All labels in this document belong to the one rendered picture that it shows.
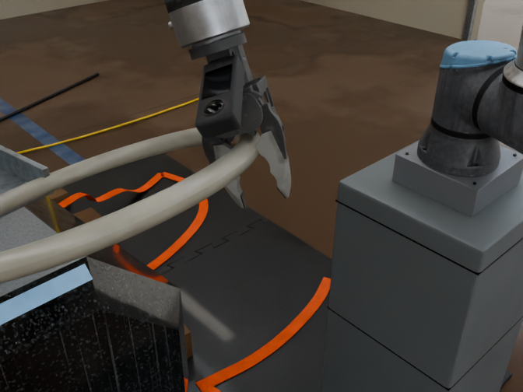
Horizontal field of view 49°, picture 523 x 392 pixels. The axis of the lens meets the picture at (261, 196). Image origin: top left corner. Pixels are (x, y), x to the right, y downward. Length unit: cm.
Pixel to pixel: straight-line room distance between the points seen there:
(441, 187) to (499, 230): 16
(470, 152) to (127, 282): 84
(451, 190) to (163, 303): 74
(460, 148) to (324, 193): 173
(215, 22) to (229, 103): 10
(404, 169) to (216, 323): 109
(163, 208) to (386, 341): 110
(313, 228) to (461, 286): 149
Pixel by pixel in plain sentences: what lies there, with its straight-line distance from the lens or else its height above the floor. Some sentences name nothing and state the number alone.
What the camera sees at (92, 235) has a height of 125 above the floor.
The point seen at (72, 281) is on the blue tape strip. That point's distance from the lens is 129.
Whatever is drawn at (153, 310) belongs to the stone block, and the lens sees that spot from 142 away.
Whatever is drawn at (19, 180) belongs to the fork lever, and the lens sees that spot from 109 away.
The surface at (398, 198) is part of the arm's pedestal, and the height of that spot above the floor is 85.
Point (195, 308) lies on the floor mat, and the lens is 230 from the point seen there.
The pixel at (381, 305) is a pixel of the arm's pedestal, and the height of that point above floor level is 55.
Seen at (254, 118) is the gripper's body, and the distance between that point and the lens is 70.
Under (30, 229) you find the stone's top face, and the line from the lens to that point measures 143.
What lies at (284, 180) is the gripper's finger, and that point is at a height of 121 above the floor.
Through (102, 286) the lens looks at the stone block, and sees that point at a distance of 131.
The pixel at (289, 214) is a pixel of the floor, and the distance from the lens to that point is 284.
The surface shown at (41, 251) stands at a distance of 58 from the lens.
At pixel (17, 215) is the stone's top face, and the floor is 80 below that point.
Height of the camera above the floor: 157
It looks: 32 degrees down
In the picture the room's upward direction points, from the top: straight up
